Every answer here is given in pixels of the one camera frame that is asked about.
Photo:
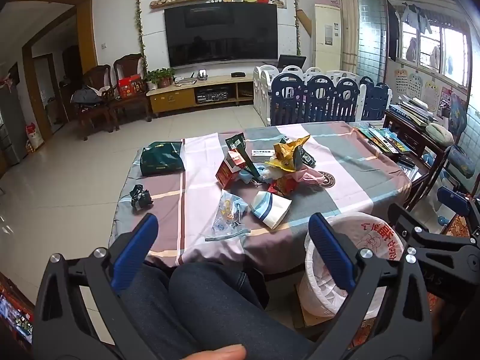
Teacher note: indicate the dark green paper bag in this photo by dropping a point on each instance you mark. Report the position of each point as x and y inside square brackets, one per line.
[161, 159]

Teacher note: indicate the pink face mask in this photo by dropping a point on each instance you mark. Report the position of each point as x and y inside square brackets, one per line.
[309, 177]

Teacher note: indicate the grey round cushion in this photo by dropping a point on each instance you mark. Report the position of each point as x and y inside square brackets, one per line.
[439, 134]

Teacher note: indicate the black set-top box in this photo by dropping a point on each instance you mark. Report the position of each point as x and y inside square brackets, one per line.
[238, 74]

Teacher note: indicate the white trash bin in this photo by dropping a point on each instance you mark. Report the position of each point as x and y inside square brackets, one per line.
[326, 296]

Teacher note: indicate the person's right leg in jeans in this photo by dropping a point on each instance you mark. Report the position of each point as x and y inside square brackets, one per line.
[232, 307]

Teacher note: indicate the wooden television cabinet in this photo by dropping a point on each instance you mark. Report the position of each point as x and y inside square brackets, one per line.
[176, 99]

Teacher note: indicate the row of flat picture books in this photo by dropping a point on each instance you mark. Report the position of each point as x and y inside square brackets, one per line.
[382, 138]

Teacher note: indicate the navy white baby fence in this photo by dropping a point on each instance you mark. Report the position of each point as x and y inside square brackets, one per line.
[318, 97]

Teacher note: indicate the person's left hand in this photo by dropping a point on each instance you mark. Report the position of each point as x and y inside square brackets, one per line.
[217, 353]

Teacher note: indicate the white blue crumpled paper cup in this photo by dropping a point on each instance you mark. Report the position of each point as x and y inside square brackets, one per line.
[270, 208]

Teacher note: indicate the green ivy vine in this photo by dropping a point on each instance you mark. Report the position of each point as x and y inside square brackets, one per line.
[296, 15]
[140, 26]

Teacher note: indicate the window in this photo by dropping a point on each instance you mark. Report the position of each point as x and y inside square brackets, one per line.
[442, 48]

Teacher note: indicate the large black television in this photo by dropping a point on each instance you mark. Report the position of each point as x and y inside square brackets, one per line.
[221, 33]

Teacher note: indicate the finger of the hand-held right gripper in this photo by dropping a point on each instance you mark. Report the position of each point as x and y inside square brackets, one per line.
[452, 198]
[403, 219]

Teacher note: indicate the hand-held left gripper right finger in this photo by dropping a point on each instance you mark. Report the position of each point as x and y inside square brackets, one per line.
[330, 251]

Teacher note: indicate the person's leg in jeans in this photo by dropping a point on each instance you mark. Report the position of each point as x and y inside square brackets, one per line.
[232, 307]
[146, 307]

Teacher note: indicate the blue zip case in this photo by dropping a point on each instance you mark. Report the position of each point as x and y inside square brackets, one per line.
[461, 161]

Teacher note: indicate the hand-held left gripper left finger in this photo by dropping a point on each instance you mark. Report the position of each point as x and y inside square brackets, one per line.
[135, 247]

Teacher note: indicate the red gift box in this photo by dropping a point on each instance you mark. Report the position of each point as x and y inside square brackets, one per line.
[130, 87]

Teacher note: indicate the stack of books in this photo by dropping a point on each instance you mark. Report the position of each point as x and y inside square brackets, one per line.
[412, 110]

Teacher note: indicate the black stereo amplifier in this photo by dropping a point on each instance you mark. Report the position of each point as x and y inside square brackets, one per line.
[212, 95]

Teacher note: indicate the white red-print bin liner bag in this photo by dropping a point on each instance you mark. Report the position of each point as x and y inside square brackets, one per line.
[375, 240]

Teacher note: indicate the flat green snack packet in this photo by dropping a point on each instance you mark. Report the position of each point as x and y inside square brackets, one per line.
[308, 158]

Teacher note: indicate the green potted plant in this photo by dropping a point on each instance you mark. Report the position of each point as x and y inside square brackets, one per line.
[161, 75]

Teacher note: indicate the white printed sack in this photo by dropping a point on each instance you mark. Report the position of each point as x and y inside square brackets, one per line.
[34, 137]

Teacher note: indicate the yellow snack bag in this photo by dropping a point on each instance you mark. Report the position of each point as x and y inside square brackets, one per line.
[287, 153]

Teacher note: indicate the white standing air conditioner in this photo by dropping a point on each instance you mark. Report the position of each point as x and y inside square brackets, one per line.
[326, 37]

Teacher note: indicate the red patterned box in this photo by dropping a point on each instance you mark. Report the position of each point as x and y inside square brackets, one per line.
[15, 311]

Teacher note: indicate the red crumpled wrapper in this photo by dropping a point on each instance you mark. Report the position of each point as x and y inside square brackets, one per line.
[283, 186]

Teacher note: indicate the blue cartoon bag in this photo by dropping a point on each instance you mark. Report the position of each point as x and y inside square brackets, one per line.
[457, 114]

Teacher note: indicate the black monitor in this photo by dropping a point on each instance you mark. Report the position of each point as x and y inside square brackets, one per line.
[291, 62]

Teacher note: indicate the red carton box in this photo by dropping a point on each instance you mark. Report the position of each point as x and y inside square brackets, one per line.
[228, 170]

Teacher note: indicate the clear plastic toy packaging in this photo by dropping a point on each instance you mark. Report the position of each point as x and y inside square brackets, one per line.
[228, 213]

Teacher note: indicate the wooden wall shelf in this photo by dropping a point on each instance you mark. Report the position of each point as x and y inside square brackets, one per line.
[176, 0]

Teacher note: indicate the person's left leg in jeans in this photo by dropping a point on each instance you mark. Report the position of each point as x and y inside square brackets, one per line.
[146, 307]

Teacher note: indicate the cartoon wall chart poster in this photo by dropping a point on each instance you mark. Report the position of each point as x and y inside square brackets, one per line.
[431, 94]
[401, 81]
[415, 86]

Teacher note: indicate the beige curtain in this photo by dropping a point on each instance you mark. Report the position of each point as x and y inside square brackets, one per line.
[347, 22]

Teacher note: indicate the green snack packet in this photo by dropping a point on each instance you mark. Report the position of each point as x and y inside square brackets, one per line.
[235, 143]
[308, 158]

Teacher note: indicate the light blue cloth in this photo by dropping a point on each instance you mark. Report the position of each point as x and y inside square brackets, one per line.
[247, 176]

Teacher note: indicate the dark wooden chair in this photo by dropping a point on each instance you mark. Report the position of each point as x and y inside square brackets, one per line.
[427, 183]

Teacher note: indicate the small picture frame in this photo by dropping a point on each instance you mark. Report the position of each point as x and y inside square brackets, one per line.
[279, 0]

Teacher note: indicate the small dark crumpled wrapper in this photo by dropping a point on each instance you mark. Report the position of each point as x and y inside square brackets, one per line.
[140, 197]

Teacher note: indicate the hanging blue clothes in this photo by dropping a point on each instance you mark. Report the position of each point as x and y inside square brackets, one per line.
[416, 17]

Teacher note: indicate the dark wooden armchair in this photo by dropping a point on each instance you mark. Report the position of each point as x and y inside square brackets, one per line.
[97, 77]
[127, 67]

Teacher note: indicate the black bag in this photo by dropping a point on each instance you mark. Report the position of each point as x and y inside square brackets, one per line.
[87, 95]

